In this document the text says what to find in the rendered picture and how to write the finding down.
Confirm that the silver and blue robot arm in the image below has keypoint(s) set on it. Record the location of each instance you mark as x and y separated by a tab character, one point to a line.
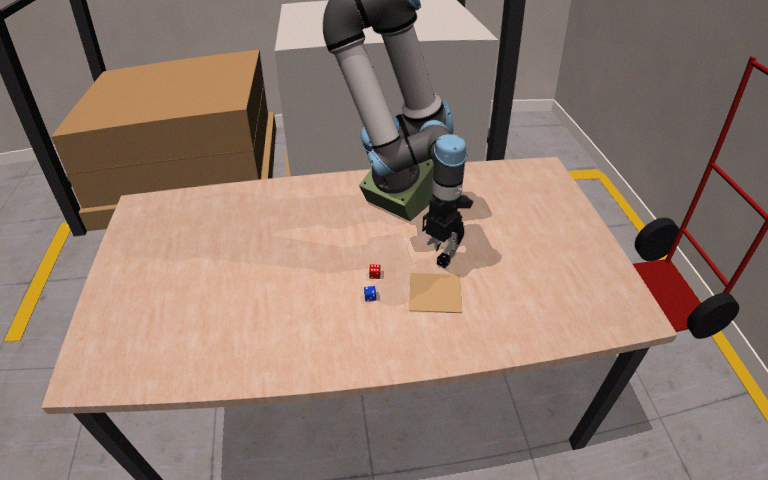
387	151

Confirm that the blue die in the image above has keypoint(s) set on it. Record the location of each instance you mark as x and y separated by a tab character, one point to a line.
370	292

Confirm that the tan flat mat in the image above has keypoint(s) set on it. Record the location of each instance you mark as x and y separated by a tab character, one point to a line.
435	293

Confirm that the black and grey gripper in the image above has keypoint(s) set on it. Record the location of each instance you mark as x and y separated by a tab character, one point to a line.
453	222

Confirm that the black die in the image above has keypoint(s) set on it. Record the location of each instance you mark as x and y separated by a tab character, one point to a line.
443	260

